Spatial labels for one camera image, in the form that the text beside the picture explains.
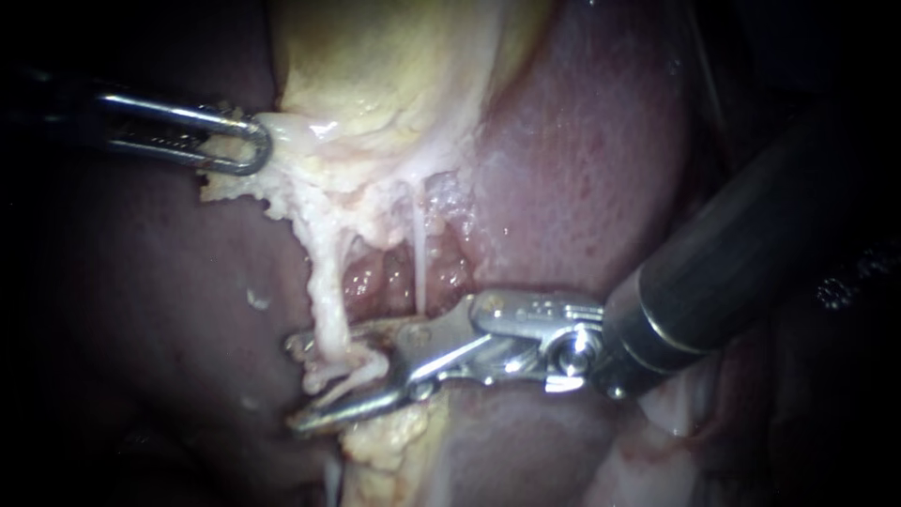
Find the right arm instrument jaw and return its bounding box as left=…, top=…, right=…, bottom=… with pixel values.
left=286, top=382, right=432, bottom=436
left=283, top=319, right=425, bottom=361

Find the right arm instrument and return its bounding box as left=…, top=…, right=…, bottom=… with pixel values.
left=389, top=286, right=636, bottom=404

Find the left arm instrument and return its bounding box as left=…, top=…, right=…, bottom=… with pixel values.
left=15, top=68, right=108, bottom=153

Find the left arm instrument jaw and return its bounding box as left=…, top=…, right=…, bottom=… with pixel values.
left=97, top=91, right=275, bottom=177

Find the white clip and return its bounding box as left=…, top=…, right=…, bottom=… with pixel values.
left=300, top=349, right=392, bottom=397

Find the gallbladder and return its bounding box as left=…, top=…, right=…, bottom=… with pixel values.
left=199, top=0, right=564, bottom=238

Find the thin tube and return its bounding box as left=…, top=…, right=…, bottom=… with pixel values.
left=306, top=210, right=358, bottom=357

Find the dark red liver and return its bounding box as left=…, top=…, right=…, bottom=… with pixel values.
left=21, top=0, right=797, bottom=507

